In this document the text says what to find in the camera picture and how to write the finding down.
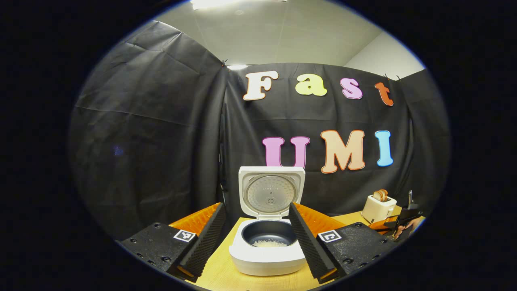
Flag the ceiling light panel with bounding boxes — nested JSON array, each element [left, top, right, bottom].
[[191, 0, 287, 11]]

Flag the black backdrop cloth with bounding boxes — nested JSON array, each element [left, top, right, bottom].
[[69, 20, 451, 243]]

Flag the white rice heap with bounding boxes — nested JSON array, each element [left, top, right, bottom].
[[252, 239, 288, 248]]

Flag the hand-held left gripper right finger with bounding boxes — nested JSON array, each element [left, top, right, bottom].
[[288, 202, 398, 284]]

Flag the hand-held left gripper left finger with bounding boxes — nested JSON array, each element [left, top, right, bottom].
[[120, 202, 227, 283]]

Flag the white toaster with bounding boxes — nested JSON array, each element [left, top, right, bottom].
[[361, 195, 397, 224]]

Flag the white rice cooker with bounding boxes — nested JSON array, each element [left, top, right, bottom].
[[229, 166, 307, 277]]

